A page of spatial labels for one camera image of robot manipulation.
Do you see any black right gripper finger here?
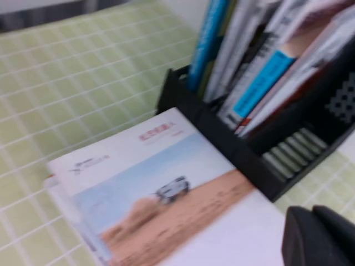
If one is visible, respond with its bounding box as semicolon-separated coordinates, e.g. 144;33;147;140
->
281;204;355;266

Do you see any desert car cover brochure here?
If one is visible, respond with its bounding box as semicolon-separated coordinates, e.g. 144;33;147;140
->
46;107;291;266
43;177;111;266

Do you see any black plastic book holder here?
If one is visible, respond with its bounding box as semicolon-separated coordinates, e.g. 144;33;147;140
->
155;27;355;203

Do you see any white spine dark cover book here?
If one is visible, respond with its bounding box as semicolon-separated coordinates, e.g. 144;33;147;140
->
217;30;282;130

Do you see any blue spine short book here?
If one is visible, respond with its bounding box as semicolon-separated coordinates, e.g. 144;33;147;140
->
232;35;316;119

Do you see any thin grey spine book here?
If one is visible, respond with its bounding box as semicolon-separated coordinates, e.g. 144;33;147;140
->
216;0;267;108

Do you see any blue hardcover book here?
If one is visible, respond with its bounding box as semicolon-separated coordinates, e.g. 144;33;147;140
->
190;0;232;92

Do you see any red cover magazine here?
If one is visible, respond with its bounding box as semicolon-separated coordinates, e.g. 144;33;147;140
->
238;69;320;136

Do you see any thin white brochure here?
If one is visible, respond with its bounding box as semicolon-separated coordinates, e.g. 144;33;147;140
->
241;5;355;138

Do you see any grey white folded brochure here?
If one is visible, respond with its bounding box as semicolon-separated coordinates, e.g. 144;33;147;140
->
263;0;311;42

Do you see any orange edged booklet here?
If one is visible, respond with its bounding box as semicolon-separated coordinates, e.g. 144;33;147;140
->
43;172;60;189

